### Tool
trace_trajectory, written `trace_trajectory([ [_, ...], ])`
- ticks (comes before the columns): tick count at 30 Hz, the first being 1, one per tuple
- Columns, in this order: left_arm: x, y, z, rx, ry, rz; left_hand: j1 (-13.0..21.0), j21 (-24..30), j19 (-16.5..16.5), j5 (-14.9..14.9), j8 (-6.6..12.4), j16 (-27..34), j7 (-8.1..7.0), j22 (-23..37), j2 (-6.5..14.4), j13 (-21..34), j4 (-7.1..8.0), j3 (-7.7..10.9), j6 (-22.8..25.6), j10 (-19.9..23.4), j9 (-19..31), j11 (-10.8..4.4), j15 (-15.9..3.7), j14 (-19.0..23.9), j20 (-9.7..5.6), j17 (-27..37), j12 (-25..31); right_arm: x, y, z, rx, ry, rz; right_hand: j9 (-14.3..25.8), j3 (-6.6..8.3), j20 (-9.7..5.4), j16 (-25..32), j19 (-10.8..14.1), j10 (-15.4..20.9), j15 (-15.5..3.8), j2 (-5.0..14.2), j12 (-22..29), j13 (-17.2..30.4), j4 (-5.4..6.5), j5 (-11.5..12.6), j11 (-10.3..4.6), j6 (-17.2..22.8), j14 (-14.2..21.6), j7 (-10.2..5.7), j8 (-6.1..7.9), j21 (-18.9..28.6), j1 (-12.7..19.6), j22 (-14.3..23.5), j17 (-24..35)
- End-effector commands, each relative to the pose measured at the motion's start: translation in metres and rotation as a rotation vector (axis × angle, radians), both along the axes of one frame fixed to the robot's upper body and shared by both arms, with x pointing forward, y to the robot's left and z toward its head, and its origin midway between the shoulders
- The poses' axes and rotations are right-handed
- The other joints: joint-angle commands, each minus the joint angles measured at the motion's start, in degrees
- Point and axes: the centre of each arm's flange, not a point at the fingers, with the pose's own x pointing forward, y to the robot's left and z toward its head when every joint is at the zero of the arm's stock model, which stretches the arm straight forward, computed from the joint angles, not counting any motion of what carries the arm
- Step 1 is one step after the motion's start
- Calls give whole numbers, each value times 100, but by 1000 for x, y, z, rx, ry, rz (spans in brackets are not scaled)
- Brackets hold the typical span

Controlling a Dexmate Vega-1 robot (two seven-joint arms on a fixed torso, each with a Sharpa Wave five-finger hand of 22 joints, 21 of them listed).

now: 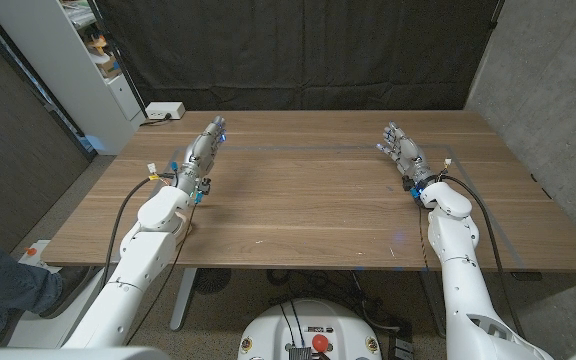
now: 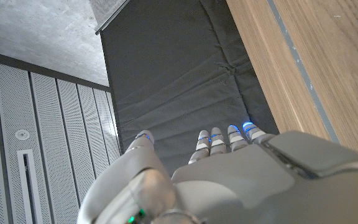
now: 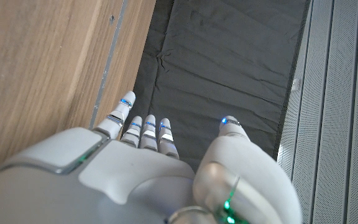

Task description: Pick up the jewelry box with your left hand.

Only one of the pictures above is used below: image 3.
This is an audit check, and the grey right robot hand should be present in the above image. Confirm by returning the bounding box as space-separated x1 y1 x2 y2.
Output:
0 90 303 224

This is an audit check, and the black backdrop curtain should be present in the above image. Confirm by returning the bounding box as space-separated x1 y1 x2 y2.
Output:
131 0 311 172

